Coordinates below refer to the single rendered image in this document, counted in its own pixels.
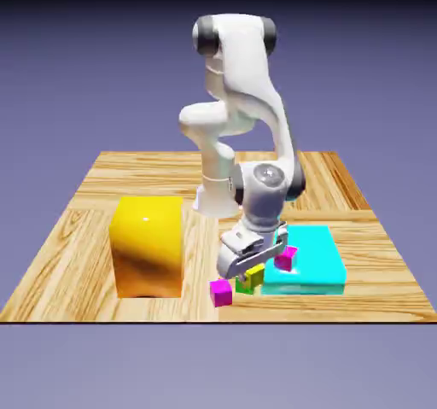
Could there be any large yellow box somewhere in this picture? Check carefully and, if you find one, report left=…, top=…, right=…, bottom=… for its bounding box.
left=108, top=196, right=186, bottom=300

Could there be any large cyan box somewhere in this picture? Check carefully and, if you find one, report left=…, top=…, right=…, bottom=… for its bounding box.
left=260, top=225, right=348, bottom=296

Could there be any small magenta cube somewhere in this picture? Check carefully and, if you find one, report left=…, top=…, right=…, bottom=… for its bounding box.
left=273, top=245, right=299, bottom=273
left=209, top=278, right=234, bottom=308

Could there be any small green cube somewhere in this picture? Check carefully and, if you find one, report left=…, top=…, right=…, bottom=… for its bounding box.
left=235, top=277, right=256, bottom=295

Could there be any small yellow cube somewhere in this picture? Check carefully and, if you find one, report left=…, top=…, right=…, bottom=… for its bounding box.
left=244, top=263, right=266, bottom=288

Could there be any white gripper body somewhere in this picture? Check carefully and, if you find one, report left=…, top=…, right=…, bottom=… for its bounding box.
left=217, top=223, right=290, bottom=279

